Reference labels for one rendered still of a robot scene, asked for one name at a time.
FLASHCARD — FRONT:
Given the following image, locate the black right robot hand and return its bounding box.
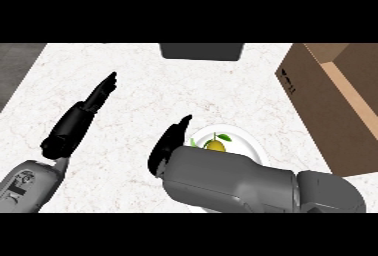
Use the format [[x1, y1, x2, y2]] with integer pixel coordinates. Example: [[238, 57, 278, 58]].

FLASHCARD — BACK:
[[147, 114, 194, 179]]

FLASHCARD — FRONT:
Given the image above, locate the yellow lemon with green leaves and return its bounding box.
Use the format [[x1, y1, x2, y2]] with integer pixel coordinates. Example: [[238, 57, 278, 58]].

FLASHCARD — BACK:
[[190, 132, 234, 153]]

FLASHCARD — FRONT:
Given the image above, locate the white plate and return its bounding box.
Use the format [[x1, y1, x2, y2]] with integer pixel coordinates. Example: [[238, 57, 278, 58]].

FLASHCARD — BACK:
[[188, 124, 271, 166]]

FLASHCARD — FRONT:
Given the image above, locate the brown cardboard box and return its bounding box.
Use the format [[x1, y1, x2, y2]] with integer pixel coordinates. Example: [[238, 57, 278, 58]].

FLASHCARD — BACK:
[[274, 43, 378, 178]]

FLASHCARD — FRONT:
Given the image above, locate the dark grey appliance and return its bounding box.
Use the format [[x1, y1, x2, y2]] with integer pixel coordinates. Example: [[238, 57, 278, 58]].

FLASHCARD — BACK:
[[159, 43, 247, 62]]

